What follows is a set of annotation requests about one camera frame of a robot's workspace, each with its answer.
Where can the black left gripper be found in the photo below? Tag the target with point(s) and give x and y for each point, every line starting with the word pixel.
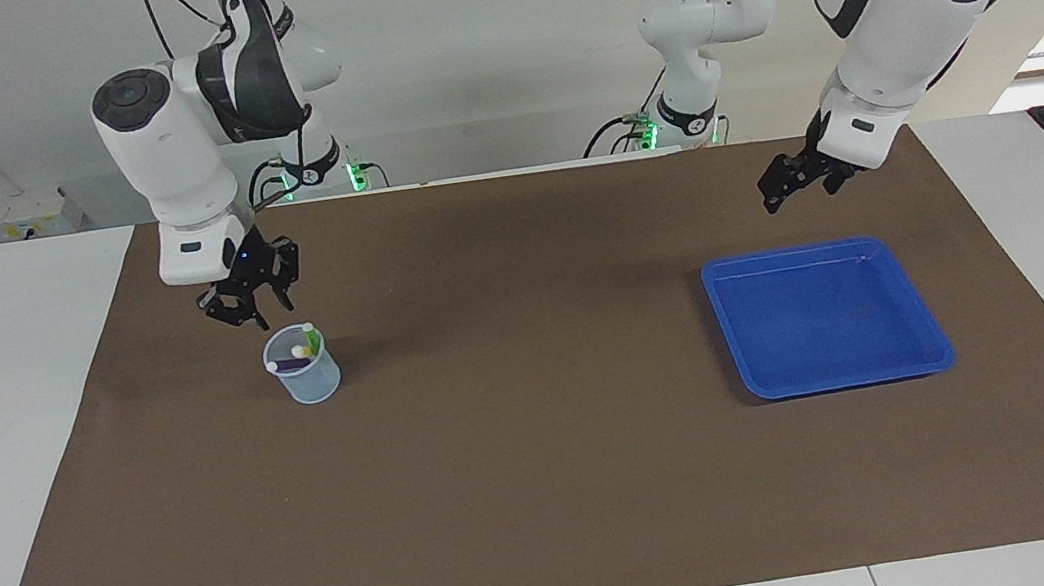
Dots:
pixel 823 163

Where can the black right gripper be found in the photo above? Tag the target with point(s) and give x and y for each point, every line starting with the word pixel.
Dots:
pixel 251 263

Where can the blue plastic tray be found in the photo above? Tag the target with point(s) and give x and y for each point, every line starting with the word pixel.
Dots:
pixel 829 323

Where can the purple pen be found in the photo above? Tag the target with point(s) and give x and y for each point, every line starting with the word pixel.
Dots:
pixel 289 365

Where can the yellow pen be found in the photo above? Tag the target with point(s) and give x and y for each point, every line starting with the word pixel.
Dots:
pixel 300 350

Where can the translucent plastic cup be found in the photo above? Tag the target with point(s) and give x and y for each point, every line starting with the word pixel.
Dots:
pixel 307 387

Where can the white power strip box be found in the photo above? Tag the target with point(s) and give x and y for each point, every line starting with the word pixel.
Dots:
pixel 28 217

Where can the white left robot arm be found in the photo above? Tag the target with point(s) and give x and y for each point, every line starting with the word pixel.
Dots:
pixel 891 33

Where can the green pen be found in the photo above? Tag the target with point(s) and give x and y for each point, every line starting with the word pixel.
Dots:
pixel 313 339

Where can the brown table mat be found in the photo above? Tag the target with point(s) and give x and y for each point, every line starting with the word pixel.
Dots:
pixel 547 481

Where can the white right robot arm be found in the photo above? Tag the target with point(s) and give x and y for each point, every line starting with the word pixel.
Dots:
pixel 170 148

